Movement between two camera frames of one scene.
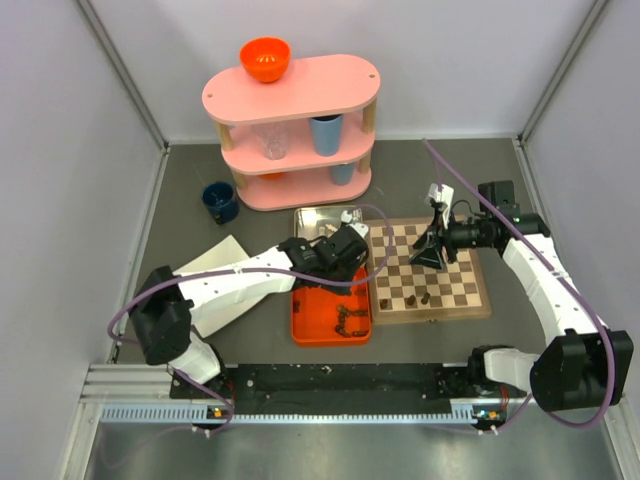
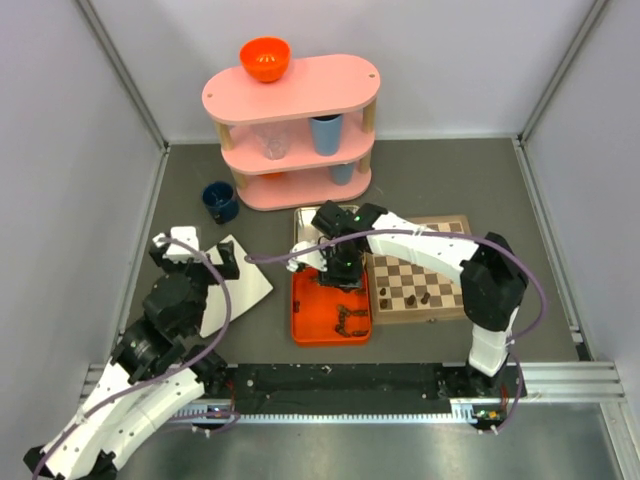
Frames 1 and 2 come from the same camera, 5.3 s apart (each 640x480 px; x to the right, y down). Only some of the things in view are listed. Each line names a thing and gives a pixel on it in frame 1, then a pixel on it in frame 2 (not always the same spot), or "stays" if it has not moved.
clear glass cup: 273,138 stays
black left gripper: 353,265 -> 229,267
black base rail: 343,388 stays
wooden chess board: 406,291 stays
